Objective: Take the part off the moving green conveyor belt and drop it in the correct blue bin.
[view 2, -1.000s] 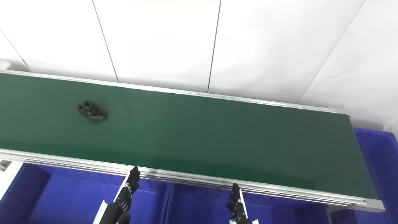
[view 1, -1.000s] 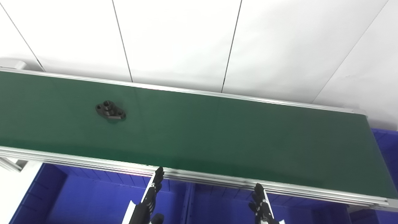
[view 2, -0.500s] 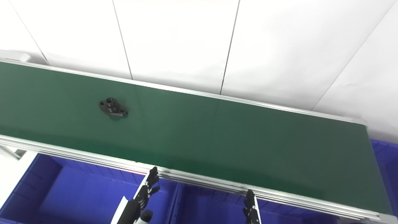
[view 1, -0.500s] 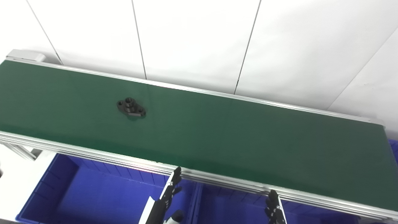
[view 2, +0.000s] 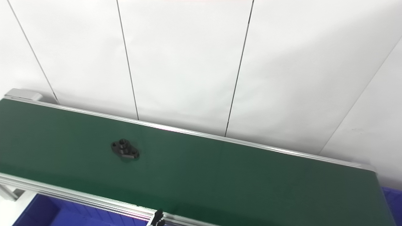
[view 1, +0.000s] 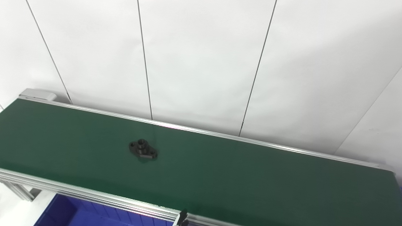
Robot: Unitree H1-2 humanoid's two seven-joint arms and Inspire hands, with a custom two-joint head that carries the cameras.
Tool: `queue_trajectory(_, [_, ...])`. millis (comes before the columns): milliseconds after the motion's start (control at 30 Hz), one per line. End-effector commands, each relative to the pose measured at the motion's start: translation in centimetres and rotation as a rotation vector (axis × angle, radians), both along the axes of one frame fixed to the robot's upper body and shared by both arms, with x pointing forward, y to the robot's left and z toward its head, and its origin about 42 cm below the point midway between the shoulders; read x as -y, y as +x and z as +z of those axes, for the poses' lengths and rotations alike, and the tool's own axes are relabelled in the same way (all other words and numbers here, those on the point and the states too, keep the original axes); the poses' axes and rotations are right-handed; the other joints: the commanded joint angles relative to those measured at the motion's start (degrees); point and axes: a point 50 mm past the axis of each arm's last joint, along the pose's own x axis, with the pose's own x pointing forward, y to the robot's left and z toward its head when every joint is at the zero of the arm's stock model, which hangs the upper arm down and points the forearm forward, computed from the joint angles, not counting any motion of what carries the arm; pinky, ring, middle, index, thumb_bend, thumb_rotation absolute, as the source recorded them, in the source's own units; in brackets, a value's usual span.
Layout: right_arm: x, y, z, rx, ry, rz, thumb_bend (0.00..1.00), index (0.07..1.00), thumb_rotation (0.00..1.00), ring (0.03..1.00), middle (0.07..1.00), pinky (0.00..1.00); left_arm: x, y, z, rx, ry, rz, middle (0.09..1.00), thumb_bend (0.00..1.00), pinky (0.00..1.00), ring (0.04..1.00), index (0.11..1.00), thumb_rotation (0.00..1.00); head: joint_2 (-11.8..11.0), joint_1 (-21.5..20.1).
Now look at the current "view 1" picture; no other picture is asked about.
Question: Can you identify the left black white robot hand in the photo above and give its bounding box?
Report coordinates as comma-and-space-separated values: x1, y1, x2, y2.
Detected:
174, 210, 189, 226

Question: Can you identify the black flanged machine part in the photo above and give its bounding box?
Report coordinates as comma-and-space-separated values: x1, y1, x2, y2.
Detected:
129, 139, 158, 161

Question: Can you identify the green conveyor belt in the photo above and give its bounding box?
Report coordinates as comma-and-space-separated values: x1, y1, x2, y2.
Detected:
0, 89, 397, 226
0, 99, 402, 226

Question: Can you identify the blue plastic bin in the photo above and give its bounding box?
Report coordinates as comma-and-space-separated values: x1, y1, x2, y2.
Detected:
34, 194, 175, 226

